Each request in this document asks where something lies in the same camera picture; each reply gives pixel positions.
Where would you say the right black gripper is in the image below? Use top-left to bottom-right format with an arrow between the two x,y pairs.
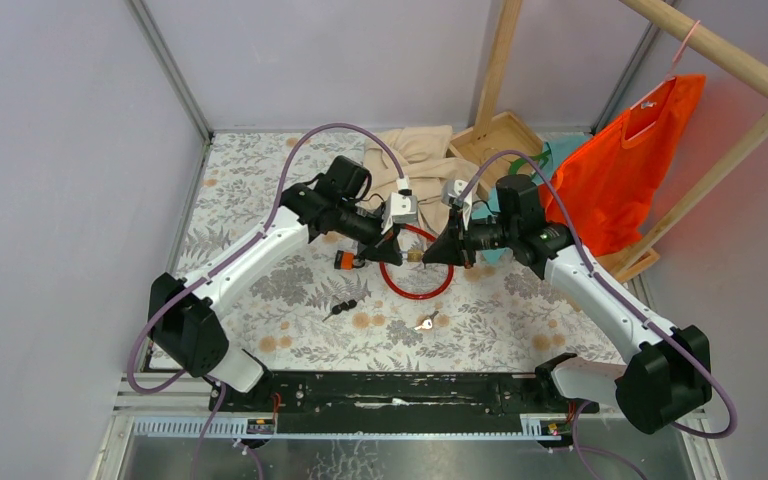
423,208 -> 517,270

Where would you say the red cable lock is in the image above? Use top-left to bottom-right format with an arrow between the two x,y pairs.
379,225 -> 455,301

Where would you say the small black key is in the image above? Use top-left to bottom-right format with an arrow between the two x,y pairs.
323,299 -> 358,322

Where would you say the silver key pair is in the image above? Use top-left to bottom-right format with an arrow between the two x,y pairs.
414,311 -> 439,331

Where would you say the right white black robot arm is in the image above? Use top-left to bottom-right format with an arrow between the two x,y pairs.
422,175 -> 713,434

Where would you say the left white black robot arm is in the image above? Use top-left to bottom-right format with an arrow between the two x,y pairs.
148,156 -> 417,411

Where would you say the floral patterned mat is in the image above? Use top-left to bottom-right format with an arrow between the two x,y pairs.
175,133 -> 620,372

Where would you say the beige crumpled cloth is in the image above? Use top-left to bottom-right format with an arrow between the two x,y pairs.
363,125 -> 478,235

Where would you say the green clothes hanger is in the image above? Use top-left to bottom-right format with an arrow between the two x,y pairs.
506,150 -> 552,183

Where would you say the wooden clothes rack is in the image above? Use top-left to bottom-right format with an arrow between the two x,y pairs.
448,1 -> 768,282

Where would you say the teal t-shirt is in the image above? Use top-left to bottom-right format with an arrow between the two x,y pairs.
472,133 -> 592,265

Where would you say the orange t-shirt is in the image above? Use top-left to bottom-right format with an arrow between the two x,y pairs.
538,74 -> 706,256

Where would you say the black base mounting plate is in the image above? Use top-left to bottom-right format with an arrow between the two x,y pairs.
209,370 -> 578,435

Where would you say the pink clothes hanger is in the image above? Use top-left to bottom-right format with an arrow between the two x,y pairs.
630,20 -> 701,110

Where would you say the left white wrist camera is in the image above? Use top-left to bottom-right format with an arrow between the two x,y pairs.
382,177 -> 419,233

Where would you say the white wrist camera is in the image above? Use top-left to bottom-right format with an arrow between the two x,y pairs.
382,177 -> 419,233
441,179 -> 473,227

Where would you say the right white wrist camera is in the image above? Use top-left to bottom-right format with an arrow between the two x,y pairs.
441,179 -> 473,227

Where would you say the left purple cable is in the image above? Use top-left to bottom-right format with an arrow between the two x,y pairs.
126,123 -> 412,480

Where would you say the right aluminium frame rail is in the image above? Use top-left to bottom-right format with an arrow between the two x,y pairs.
591,23 -> 660,134

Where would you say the aluminium frame rail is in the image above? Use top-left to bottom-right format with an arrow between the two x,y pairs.
591,23 -> 660,134
125,0 -> 214,142

